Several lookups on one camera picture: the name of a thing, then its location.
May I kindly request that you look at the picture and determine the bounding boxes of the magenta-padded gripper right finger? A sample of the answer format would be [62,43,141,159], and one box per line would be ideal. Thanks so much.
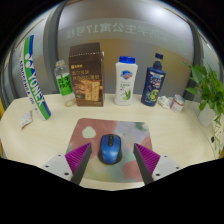
[133,143,183,186]

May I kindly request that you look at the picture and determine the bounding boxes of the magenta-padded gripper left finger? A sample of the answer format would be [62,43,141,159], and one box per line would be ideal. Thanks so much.
[41,142,93,186]

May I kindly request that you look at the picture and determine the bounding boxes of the blue and black computer mouse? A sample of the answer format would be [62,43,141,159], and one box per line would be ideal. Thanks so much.
[97,133,123,165]

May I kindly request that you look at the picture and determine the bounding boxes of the floral pastel mouse pad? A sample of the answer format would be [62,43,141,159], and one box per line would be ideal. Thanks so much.
[65,117,154,184]

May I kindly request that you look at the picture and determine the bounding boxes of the crumpled white tissue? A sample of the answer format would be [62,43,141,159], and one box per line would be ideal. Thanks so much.
[157,95,172,110]

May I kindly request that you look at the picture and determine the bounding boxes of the small white pink jar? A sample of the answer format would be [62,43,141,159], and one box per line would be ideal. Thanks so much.
[169,93,186,114]

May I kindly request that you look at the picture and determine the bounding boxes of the small patterned tissue packet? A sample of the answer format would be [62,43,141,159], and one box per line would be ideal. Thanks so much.
[19,110,34,129]

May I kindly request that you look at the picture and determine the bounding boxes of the dark blue pump bottle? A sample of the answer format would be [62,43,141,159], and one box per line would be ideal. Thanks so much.
[140,52,167,108]

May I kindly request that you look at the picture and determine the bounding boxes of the clear bottle with green label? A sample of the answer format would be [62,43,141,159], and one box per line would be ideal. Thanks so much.
[54,59,77,108]

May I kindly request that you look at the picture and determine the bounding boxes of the white bottle with blue cap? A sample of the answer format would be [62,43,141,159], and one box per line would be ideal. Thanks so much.
[113,55,139,107]

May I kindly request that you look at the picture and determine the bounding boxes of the brown cardboard snack box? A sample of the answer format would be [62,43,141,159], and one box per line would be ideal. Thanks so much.
[68,41,105,108]

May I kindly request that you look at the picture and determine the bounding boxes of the white green shuttlecock tube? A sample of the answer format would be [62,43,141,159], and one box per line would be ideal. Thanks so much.
[18,34,52,122]

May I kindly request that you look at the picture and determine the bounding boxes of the green plant in white pot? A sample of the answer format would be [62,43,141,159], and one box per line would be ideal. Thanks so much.
[181,60,224,158]

